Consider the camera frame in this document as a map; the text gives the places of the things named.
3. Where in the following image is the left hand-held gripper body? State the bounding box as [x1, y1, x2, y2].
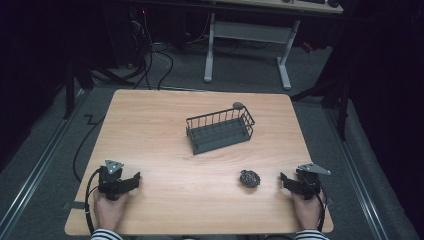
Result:
[97, 159, 132, 202]

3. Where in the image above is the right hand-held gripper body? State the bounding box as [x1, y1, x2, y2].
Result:
[294, 162, 333, 201]

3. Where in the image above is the steel wool scrubber ball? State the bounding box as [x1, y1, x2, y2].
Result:
[238, 168, 262, 190]

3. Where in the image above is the dark grey wire basket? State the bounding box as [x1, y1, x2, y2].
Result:
[185, 101, 256, 156]

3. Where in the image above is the person's right hand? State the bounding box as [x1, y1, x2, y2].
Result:
[291, 191, 323, 232]

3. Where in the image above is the person's left hand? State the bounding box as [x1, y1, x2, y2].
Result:
[92, 189, 130, 232]

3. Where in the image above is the grey tape strip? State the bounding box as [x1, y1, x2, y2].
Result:
[62, 200, 87, 211]

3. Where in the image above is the black metal stand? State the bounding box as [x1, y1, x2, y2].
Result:
[289, 65, 353, 142]
[62, 58, 135, 121]

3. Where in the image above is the small red object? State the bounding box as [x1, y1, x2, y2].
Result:
[300, 41, 315, 55]

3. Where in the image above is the white-legged background desk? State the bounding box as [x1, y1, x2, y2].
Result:
[202, 0, 345, 92]

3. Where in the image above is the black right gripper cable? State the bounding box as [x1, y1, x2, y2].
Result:
[312, 185, 328, 233]

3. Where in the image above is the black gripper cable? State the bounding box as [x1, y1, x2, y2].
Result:
[312, 185, 328, 233]
[84, 167, 102, 235]

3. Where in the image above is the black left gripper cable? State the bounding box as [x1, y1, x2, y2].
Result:
[84, 167, 102, 235]

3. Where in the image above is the black floor cable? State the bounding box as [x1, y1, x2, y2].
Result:
[72, 114, 106, 183]

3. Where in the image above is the metal floor rail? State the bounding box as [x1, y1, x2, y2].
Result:
[0, 89, 88, 232]
[323, 105, 390, 240]

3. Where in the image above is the bundle of black cables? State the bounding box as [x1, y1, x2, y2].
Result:
[128, 18, 175, 92]

